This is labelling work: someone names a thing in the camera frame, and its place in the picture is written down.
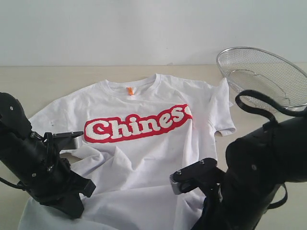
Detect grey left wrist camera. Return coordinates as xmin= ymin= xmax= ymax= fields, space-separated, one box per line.
xmin=51 ymin=131 xmax=83 ymax=152

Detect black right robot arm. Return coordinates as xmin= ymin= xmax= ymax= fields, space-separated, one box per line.
xmin=194 ymin=117 xmax=307 ymax=230

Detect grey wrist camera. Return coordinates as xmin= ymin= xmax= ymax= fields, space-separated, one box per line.
xmin=51 ymin=131 xmax=83 ymax=152
xmin=169 ymin=158 xmax=219 ymax=195

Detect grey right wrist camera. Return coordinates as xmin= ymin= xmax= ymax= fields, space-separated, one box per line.
xmin=169 ymin=158 xmax=219 ymax=195

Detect white t-shirt red logo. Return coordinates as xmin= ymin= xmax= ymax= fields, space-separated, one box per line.
xmin=18 ymin=74 xmax=236 ymax=230

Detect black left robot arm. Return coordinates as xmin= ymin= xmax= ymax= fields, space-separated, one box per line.
xmin=0 ymin=92 xmax=96 ymax=219

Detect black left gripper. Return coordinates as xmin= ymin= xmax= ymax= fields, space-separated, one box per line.
xmin=28 ymin=158 xmax=96 ymax=219

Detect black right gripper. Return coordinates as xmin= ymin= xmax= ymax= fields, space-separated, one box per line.
xmin=191 ymin=184 xmax=230 ymax=230

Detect metal wire mesh basket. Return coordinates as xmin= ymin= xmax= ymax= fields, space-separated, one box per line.
xmin=216 ymin=46 xmax=307 ymax=111

